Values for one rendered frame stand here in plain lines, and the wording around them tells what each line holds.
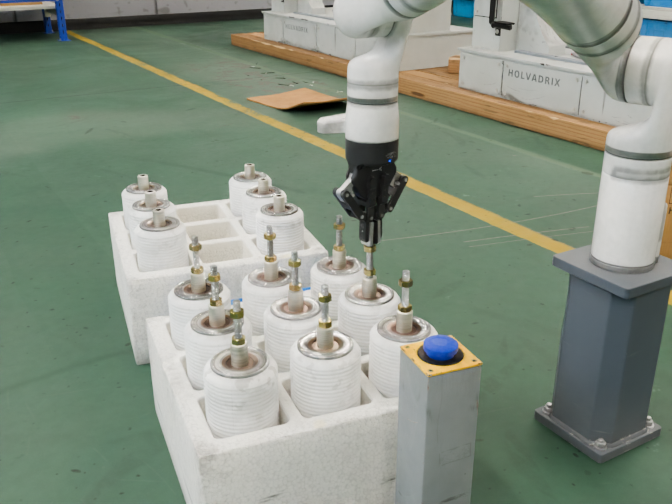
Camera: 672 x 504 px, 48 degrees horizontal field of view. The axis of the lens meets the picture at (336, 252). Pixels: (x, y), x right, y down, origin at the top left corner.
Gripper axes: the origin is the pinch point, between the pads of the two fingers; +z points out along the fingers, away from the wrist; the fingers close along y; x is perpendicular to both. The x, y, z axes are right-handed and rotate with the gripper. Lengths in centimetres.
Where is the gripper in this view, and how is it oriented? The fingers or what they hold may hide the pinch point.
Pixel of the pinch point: (370, 231)
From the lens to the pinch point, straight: 112.4
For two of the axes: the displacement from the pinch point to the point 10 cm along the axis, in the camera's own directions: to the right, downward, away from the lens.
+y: 7.7, -2.4, 5.8
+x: -6.3, -2.9, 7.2
